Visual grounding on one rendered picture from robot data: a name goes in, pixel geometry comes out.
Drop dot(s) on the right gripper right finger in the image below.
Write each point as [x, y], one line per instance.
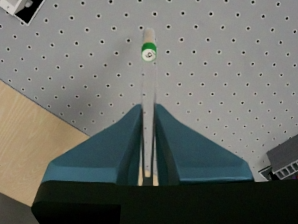
[192, 158]

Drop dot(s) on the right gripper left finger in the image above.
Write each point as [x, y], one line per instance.
[104, 157]

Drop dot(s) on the grey perforated plate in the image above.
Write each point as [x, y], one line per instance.
[226, 68]

